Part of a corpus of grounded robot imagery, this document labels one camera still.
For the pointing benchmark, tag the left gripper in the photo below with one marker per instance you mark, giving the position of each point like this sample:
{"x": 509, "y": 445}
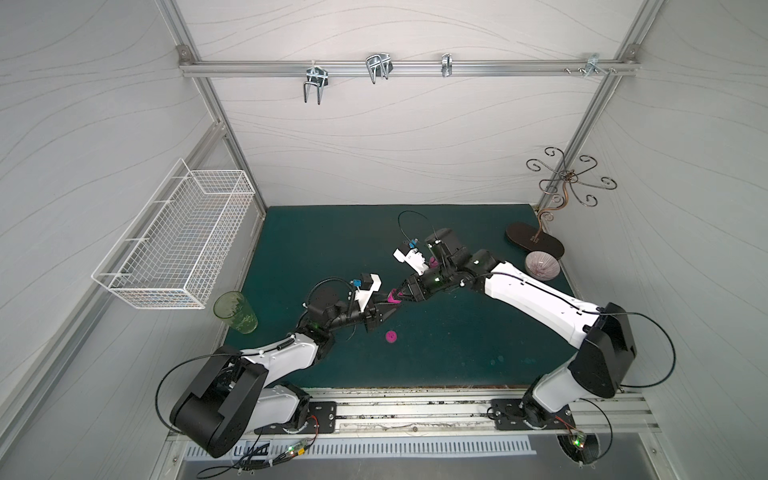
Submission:
{"x": 372, "y": 316}

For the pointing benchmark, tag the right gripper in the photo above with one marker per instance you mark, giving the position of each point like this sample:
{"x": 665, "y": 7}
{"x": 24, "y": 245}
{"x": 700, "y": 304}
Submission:
{"x": 414, "y": 287}

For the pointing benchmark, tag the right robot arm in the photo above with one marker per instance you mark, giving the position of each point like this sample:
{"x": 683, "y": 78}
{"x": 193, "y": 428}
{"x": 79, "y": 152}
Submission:
{"x": 602, "y": 336}

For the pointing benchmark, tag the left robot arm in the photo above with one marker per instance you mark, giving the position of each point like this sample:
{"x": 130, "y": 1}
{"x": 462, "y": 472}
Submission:
{"x": 239, "y": 391}

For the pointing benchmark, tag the pink patterned bowl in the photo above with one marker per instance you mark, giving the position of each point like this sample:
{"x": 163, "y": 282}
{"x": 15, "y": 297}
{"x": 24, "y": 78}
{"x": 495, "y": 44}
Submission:
{"x": 542, "y": 266}

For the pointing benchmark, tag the metal hook tree stand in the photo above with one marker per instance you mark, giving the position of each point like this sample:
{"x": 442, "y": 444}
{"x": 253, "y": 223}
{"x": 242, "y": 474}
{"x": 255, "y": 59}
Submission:
{"x": 559, "y": 191}

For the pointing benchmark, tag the green plastic cup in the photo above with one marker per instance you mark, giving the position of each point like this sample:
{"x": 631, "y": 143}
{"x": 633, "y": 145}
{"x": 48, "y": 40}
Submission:
{"x": 234, "y": 310}

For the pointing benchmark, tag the metal double hook middle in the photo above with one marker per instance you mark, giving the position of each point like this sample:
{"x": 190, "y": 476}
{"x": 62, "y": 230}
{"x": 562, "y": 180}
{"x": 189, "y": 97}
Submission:
{"x": 379, "y": 66}

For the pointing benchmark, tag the metal double hook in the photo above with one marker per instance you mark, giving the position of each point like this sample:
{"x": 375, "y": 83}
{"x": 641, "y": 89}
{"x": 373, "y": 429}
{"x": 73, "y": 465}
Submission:
{"x": 317, "y": 79}
{"x": 379, "y": 66}

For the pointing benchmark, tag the small metal hook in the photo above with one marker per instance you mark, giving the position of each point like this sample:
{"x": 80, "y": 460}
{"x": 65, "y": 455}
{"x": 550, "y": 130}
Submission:
{"x": 446, "y": 65}

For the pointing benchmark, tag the metal double hook left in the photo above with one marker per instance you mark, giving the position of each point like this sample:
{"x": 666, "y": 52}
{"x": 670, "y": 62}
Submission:
{"x": 317, "y": 79}

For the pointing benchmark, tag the round black device with LED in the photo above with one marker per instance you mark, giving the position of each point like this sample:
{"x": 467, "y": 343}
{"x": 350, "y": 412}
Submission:
{"x": 583, "y": 449}

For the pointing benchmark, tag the aluminium top crossbar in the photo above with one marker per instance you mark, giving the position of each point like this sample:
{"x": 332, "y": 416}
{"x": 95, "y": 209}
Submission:
{"x": 430, "y": 68}

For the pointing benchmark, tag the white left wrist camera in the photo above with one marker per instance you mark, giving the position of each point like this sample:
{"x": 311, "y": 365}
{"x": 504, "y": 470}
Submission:
{"x": 363, "y": 290}

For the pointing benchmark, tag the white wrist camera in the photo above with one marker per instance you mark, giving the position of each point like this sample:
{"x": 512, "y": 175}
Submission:
{"x": 408, "y": 253}
{"x": 363, "y": 290}

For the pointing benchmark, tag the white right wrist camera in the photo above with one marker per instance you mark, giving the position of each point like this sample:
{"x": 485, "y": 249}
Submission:
{"x": 408, "y": 253}

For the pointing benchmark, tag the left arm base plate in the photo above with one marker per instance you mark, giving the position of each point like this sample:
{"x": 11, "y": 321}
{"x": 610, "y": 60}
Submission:
{"x": 311, "y": 418}

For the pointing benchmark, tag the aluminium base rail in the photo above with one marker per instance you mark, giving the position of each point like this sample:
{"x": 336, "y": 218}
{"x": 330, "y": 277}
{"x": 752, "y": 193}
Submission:
{"x": 453, "y": 412}

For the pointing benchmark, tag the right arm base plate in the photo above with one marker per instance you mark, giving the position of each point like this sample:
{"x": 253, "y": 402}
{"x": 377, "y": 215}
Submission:
{"x": 516, "y": 414}

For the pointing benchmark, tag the white wire basket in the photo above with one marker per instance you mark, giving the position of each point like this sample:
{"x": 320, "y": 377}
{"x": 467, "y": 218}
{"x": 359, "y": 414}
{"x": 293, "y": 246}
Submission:
{"x": 170, "y": 255}

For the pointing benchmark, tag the white slotted cable duct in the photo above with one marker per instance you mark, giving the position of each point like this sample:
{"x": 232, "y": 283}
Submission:
{"x": 383, "y": 447}

